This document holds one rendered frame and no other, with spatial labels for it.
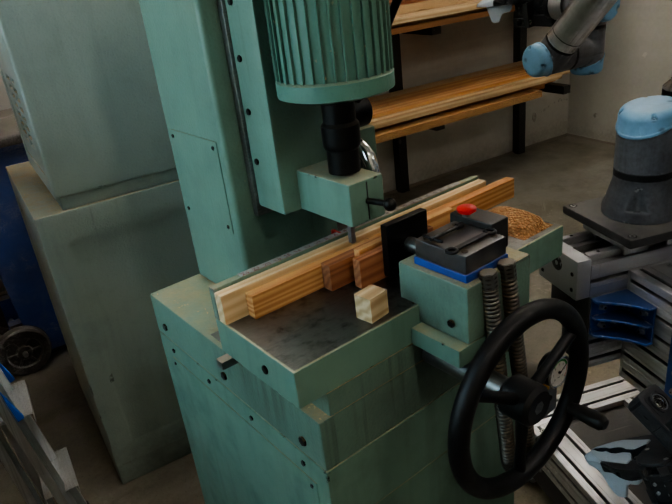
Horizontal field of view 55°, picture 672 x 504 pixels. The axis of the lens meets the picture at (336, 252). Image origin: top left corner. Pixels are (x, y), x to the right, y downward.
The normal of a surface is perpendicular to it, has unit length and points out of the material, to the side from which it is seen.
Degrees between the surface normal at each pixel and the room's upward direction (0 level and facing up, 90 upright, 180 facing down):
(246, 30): 90
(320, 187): 90
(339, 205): 90
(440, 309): 90
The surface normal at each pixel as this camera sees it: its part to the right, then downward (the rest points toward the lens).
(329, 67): -0.04, 0.43
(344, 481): 0.62, 0.27
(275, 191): -0.78, 0.34
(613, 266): 0.29, 0.38
